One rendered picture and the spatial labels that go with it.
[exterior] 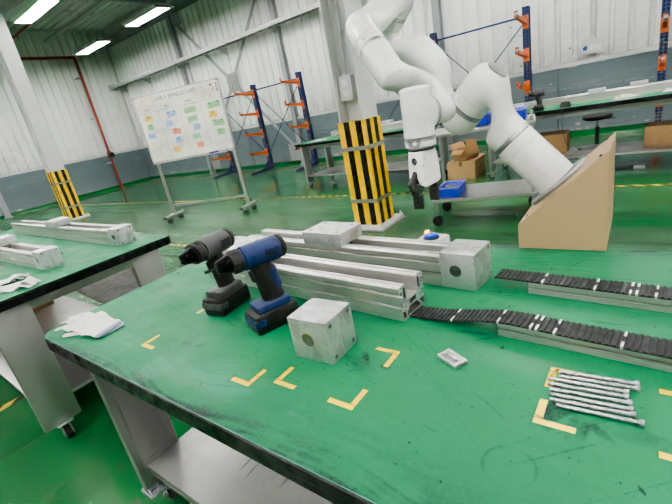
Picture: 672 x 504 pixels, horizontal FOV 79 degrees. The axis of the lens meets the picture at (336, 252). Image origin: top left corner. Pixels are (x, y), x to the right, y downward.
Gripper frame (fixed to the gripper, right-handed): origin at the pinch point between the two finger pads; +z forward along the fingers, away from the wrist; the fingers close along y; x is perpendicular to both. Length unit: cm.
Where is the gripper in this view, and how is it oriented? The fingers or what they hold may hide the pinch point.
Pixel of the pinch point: (427, 201)
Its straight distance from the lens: 123.1
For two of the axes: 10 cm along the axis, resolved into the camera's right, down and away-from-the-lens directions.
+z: 1.8, 9.3, 3.3
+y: 6.4, -3.7, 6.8
